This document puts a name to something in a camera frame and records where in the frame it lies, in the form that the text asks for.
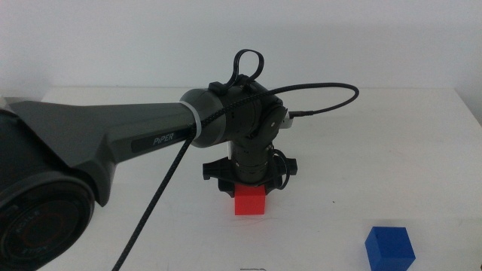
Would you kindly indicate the red cube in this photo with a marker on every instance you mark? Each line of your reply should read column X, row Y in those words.
column 249, row 201

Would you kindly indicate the blue cube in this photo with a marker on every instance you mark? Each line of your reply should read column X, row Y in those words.
column 389, row 250

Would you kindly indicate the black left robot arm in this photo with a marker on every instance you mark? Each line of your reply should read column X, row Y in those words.
column 94, row 131

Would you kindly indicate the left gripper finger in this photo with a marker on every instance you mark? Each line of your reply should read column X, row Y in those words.
column 269, row 190
column 228, row 192

